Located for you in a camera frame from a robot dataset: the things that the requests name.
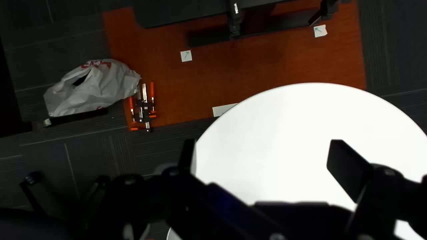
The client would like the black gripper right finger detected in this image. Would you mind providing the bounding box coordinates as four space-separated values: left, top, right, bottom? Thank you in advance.
327 140 427 240

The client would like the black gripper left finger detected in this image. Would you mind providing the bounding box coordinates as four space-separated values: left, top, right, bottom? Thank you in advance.
167 139 286 240

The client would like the black office chair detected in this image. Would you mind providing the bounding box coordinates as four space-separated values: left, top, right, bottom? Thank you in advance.
0 166 189 240

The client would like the white paper tag left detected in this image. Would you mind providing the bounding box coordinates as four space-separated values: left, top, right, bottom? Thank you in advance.
181 50 193 63

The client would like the white paper tag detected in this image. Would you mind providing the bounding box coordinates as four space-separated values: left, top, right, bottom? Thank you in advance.
181 50 193 63
314 24 329 38

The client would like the white plastic bag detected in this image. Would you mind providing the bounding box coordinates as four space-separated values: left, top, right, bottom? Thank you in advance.
43 59 142 118

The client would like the white paper tag right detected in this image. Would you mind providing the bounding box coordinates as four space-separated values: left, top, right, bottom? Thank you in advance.
314 24 329 38

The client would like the black stand on mat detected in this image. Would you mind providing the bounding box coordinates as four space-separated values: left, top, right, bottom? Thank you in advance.
134 0 351 47

